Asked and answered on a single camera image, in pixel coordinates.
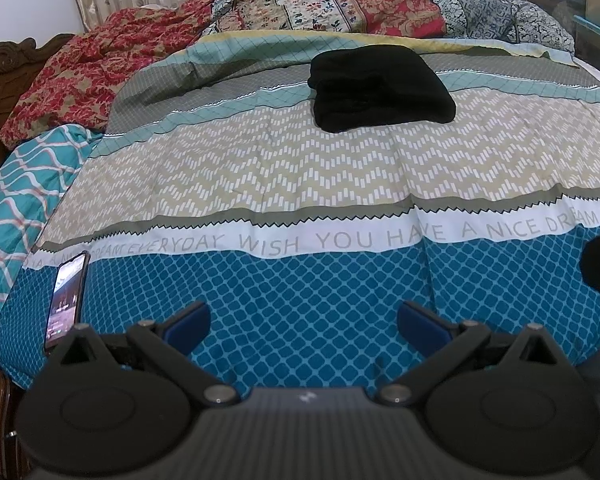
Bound red floral blanket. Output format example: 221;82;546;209
0;0;218;148

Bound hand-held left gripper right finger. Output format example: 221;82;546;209
377;300;563;407

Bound carved wooden headboard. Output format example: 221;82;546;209
0;34;77;188

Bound printed blue beige blanket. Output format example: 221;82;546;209
0;30;600;401

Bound black smartphone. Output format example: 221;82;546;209
43;250;91;352

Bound teal wave patterned sheet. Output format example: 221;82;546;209
0;124;106;368

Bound black pants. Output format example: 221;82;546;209
306;46;457;134

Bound clear storage bin teal rim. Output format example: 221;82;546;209
490;0;600;73

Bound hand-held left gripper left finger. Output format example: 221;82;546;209
55;300;238;407

